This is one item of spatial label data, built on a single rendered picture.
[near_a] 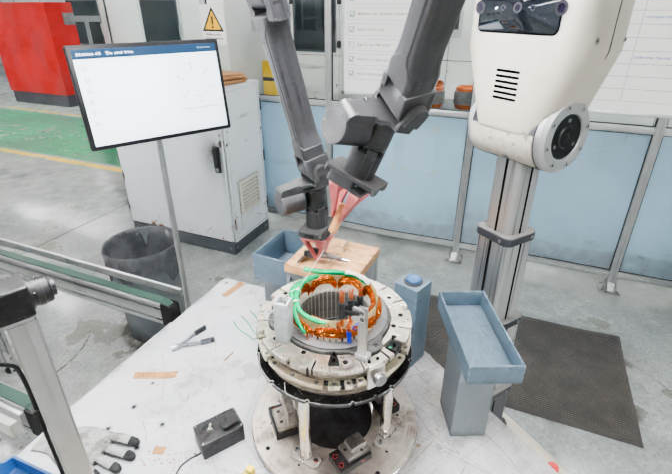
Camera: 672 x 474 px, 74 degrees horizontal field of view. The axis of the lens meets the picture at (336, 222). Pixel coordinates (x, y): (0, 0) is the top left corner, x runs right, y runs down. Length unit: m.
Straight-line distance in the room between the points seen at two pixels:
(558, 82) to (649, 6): 1.99
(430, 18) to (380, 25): 2.44
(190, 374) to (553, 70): 1.12
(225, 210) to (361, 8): 1.62
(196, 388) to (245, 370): 0.13
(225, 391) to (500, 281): 0.76
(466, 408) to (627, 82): 2.23
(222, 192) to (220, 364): 2.02
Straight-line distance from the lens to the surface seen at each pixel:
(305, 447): 1.04
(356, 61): 3.10
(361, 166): 0.74
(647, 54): 2.95
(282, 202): 1.03
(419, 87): 0.67
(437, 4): 0.59
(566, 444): 2.32
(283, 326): 0.86
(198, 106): 1.81
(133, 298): 1.74
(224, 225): 3.32
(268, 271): 1.24
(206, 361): 1.35
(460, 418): 1.13
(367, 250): 1.24
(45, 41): 4.48
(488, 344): 1.04
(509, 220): 1.14
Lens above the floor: 1.68
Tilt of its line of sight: 26 degrees down
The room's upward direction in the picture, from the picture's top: straight up
